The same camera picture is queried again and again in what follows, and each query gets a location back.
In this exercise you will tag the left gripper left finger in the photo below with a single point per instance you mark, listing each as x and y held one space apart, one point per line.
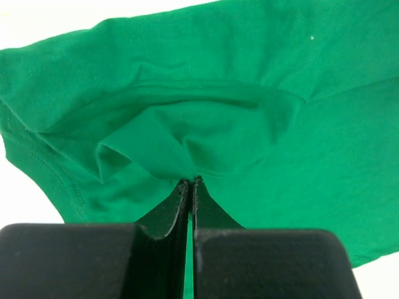
143 259

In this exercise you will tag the green t shirt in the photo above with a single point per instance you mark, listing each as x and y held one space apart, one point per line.
288 110

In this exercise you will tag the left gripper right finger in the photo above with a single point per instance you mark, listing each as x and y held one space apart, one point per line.
230 261

